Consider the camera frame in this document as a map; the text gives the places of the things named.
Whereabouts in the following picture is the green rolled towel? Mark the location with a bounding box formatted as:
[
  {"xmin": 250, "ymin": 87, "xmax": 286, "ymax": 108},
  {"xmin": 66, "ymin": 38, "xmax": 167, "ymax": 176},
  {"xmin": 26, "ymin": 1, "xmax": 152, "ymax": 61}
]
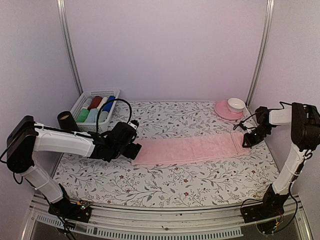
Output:
[{"xmin": 75, "ymin": 108, "xmax": 90, "ymax": 123}]

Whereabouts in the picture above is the light blue rolled towel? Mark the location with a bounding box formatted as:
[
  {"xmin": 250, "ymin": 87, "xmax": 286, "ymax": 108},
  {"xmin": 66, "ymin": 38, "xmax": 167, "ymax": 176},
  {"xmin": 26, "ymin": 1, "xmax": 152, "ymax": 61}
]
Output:
[{"xmin": 85, "ymin": 108, "xmax": 99, "ymax": 123}]

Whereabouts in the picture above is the green towel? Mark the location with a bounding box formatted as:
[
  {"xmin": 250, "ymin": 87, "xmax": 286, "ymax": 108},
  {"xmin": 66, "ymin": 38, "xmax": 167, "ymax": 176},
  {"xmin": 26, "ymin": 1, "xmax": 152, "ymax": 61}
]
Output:
[
  {"xmin": 75, "ymin": 108, "xmax": 90, "ymax": 123},
  {"xmin": 98, "ymin": 111, "xmax": 109, "ymax": 123}
]

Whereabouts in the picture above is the left aluminium frame post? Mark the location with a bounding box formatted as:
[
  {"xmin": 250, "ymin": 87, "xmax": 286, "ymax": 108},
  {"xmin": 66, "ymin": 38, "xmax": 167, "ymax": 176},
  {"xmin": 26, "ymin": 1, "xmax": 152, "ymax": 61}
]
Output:
[{"xmin": 56, "ymin": 0, "xmax": 83, "ymax": 95}]

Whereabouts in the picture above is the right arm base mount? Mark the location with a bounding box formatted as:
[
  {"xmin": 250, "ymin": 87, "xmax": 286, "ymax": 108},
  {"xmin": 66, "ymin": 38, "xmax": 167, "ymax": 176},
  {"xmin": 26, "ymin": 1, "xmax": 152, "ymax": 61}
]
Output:
[{"xmin": 240, "ymin": 197, "xmax": 299, "ymax": 236}]

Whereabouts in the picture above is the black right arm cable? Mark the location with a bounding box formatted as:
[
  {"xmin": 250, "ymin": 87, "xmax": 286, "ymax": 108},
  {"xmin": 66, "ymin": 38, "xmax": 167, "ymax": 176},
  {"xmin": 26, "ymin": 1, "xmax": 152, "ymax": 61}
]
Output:
[{"xmin": 232, "ymin": 101, "xmax": 293, "ymax": 132}]

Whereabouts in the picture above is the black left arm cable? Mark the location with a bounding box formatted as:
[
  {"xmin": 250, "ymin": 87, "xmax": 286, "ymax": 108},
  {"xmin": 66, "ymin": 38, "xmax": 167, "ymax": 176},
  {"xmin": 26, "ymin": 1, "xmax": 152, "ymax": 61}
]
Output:
[{"xmin": 96, "ymin": 98, "xmax": 133, "ymax": 133}]

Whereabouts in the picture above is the aluminium frame post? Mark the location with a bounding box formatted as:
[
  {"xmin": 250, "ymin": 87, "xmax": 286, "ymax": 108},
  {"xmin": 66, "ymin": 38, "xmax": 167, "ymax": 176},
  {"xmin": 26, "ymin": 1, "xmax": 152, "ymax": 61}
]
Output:
[
  {"xmin": 246, "ymin": 0, "xmax": 275, "ymax": 108},
  {"xmin": 56, "ymin": 0, "xmax": 83, "ymax": 95}
]

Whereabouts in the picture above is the pink plate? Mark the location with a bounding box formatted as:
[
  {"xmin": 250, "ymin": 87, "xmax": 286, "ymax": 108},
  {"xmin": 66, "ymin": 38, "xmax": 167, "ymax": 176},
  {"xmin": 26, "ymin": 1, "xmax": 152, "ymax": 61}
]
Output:
[{"xmin": 214, "ymin": 100, "xmax": 244, "ymax": 121}]

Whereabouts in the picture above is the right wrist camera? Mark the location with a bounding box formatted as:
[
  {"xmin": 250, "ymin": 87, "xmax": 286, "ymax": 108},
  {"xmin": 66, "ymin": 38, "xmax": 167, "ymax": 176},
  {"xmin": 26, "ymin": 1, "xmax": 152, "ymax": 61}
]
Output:
[{"xmin": 239, "ymin": 122, "xmax": 255, "ymax": 134}]

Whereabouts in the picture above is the white bowl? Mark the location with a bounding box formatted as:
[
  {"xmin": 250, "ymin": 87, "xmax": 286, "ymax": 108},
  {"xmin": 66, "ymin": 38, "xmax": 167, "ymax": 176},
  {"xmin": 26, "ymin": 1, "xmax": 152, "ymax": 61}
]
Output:
[{"xmin": 227, "ymin": 97, "xmax": 246, "ymax": 113}]

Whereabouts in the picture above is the right aluminium frame post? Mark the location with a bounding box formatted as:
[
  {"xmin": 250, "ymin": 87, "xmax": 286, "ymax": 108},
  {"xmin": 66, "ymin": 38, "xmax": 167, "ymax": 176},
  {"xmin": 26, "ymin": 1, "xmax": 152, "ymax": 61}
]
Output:
[{"xmin": 246, "ymin": 0, "xmax": 275, "ymax": 108}]

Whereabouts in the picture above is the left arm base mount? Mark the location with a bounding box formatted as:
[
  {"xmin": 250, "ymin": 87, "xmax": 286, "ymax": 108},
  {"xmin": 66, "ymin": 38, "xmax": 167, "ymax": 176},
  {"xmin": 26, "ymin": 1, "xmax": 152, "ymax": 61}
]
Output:
[{"xmin": 48, "ymin": 198, "xmax": 92, "ymax": 223}]

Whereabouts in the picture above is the white rolled towel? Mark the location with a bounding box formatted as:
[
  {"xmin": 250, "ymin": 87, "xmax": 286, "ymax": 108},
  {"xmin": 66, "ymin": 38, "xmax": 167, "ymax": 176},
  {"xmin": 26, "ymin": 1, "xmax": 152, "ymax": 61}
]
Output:
[{"xmin": 97, "ymin": 96, "xmax": 108, "ymax": 110}]

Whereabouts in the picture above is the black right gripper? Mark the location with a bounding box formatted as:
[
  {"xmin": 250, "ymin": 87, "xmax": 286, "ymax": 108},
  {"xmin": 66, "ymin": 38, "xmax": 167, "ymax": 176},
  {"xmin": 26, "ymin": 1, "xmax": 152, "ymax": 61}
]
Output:
[{"xmin": 244, "ymin": 125, "xmax": 273, "ymax": 148}]

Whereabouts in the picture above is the front aluminium rail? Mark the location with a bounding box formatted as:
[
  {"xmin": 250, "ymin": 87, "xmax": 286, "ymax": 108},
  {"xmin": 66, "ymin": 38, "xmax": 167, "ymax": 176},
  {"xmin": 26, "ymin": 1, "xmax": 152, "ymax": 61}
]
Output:
[{"xmin": 21, "ymin": 194, "xmax": 315, "ymax": 240}]

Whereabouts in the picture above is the grey rolled towel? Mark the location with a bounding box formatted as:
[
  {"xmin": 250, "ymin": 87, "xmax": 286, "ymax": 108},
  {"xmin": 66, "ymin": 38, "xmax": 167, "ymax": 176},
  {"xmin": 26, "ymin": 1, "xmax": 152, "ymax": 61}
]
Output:
[{"xmin": 81, "ymin": 98, "xmax": 93, "ymax": 109}]

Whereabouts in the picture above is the red rolled towel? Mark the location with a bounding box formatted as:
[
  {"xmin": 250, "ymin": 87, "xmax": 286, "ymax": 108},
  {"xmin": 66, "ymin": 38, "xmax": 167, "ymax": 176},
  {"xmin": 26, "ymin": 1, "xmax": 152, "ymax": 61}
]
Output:
[{"xmin": 87, "ymin": 96, "xmax": 103, "ymax": 110}]

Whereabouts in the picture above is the black cylinder cup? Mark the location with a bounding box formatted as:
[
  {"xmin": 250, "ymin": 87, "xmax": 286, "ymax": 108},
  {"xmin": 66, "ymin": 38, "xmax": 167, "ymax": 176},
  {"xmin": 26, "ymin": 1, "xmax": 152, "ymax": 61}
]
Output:
[{"xmin": 57, "ymin": 111, "xmax": 79, "ymax": 132}]

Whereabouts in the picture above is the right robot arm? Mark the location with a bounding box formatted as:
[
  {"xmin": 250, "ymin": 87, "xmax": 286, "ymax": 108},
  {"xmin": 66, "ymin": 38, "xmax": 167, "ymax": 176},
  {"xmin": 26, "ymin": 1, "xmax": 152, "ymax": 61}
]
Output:
[{"xmin": 242, "ymin": 101, "xmax": 320, "ymax": 218}]

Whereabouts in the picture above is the pink towel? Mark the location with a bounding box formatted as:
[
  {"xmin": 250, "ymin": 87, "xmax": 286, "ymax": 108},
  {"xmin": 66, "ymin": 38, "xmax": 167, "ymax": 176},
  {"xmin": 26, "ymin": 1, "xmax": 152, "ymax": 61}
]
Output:
[{"xmin": 131, "ymin": 132, "xmax": 250, "ymax": 166}]

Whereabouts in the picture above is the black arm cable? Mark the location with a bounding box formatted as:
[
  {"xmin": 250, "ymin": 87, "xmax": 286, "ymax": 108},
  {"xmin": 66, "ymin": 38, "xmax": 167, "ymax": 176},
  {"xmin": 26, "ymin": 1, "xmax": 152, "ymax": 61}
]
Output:
[
  {"xmin": 96, "ymin": 98, "xmax": 133, "ymax": 133},
  {"xmin": 232, "ymin": 101, "xmax": 293, "ymax": 132}
]

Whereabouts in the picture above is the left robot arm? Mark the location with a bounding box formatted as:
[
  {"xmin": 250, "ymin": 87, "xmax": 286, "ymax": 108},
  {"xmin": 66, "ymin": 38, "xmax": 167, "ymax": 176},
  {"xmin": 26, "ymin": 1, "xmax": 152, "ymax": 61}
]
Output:
[{"xmin": 1, "ymin": 115, "xmax": 142, "ymax": 217}]

